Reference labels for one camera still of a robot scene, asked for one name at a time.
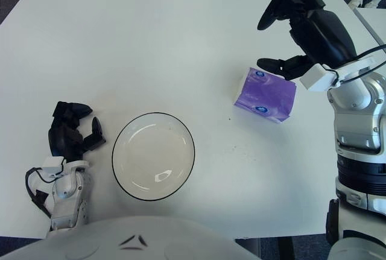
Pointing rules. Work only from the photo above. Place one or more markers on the white plate black rim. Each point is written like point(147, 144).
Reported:
point(153, 154)

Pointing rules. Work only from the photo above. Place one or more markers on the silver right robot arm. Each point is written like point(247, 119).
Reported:
point(356, 115)

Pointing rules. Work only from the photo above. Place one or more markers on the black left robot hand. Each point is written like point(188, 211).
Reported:
point(61, 139)

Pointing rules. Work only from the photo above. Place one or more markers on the white side table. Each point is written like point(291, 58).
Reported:
point(375, 21)

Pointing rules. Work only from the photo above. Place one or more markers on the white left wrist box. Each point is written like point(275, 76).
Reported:
point(52, 162)

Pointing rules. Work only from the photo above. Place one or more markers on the black table leg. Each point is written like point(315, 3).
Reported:
point(286, 249)

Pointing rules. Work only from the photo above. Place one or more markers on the purple tissue paper pack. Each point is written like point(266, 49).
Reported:
point(265, 97)

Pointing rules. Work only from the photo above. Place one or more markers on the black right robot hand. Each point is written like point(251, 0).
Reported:
point(325, 36)

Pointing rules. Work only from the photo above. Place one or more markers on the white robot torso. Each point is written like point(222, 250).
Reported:
point(135, 242)

